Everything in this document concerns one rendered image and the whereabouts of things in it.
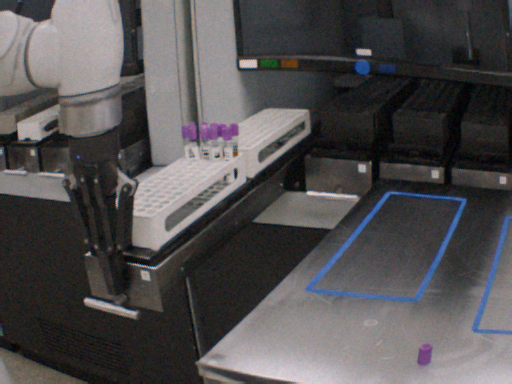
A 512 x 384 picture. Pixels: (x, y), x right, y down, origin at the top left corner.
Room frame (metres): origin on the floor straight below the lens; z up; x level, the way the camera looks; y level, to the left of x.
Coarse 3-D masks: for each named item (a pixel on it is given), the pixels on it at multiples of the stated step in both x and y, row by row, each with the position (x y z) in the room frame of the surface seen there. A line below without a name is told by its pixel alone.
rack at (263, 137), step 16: (272, 112) 1.45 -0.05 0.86; (288, 112) 1.43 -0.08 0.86; (304, 112) 1.43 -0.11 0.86; (240, 128) 1.33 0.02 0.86; (256, 128) 1.32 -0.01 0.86; (272, 128) 1.31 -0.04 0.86; (288, 128) 1.33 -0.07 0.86; (304, 128) 1.43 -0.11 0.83; (240, 144) 1.22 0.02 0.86; (256, 144) 1.21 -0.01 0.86; (272, 144) 1.39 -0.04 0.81; (288, 144) 1.33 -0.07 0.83; (256, 160) 1.20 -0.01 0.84; (272, 160) 1.26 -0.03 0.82
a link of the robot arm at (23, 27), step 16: (0, 16) 0.86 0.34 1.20; (16, 16) 0.88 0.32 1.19; (0, 32) 0.84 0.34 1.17; (16, 32) 0.85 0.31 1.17; (0, 48) 0.83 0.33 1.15; (16, 48) 0.85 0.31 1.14; (0, 64) 0.84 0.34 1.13; (16, 64) 0.85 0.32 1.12; (0, 80) 0.85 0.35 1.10; (16, 80) 0.86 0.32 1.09
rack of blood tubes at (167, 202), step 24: (168, 168) 1.12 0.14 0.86; (192, 168) 1.11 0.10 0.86; (216, 168) 1.09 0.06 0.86; (240, 168) 1.14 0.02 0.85; (144, 192) 1.01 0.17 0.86; (168, 192) 1.00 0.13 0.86; (192, 192) 1.00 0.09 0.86; (216, 192) 1.09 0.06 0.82; (144, 216) 0.90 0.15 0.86; (168, 216) 1.04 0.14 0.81; (192, 216) 0.99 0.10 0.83; (144, 240) 0.90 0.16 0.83
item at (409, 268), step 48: (384, 192) 1.04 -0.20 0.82; (432, 192) 1.02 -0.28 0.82; (480, 192) 0.99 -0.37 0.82; (336, 240) 0.87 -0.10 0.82; (384, 240) 0.85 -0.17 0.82; (432, 240) 0.83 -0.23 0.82; (480, 240) 0.81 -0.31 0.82; (288, 288) 0.74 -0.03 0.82; (336, 288) 0.73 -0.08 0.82; (384, 288) 0.71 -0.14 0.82; (432, 288) 0.69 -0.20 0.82; (480, 288) 0.67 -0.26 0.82; (240, 336) 0.64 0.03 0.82; (288, 336) 0.63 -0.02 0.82; (336, 336) 0.62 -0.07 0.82; (384, 336) 0.60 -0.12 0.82; (432, 336) 0.58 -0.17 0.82; (480, 336) 0.56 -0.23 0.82
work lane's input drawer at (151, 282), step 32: (288, 160) 1.30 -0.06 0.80; (256, 192) 1.15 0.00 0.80; (192, 224) 0.98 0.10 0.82; (224, 224) 1.04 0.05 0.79; (96, 256) 0.90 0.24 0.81; (128, 256) 0.88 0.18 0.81; (160, 256) 0.89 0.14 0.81; (192, 256) 0.94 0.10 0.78; (96, 288) 0.91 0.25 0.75; (128, 288) 0.88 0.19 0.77; (160, 288) 0.86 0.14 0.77
